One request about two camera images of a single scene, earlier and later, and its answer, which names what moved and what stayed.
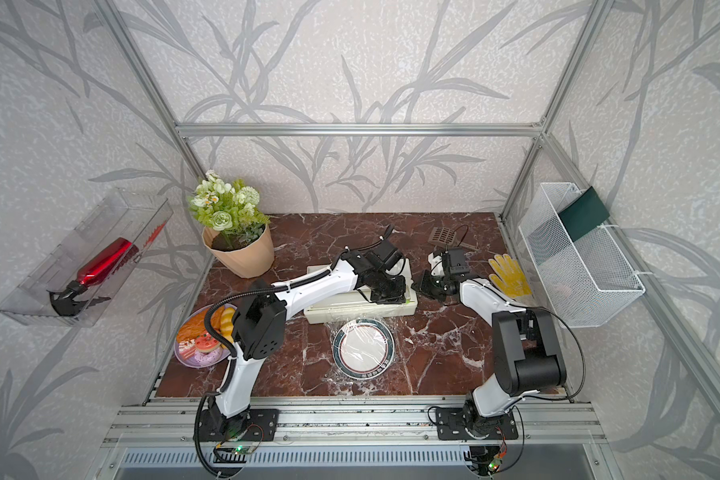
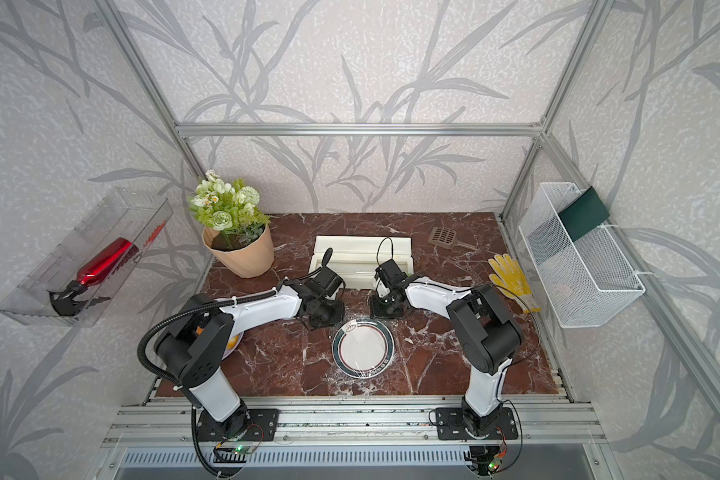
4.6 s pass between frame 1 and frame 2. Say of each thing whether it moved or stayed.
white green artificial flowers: stayed
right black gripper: moved
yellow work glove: stayed
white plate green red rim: stayed
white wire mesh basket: stayed
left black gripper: moved
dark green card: stayed
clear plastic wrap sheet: stayed
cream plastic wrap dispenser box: moved
